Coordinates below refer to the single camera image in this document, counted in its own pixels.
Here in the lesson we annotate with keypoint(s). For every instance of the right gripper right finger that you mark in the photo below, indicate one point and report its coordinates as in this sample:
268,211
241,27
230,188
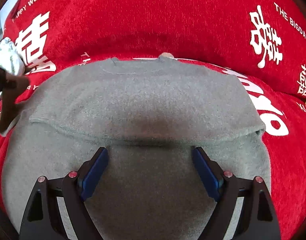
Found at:
257,219

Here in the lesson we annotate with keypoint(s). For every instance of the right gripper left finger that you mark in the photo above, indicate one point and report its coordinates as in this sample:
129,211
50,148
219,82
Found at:
42,218

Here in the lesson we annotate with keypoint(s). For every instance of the grey knitted sweater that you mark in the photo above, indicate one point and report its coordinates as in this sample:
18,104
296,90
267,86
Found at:
149,114

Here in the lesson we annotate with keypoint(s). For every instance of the person's left hand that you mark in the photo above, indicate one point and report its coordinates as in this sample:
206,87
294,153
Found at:
10,111

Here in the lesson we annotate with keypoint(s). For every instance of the white floral cloth bundle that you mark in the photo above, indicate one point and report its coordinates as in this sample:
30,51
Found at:
10,60

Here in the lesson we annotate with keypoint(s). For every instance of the red wedding blanket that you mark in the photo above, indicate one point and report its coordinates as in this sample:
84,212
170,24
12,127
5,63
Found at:
262,42

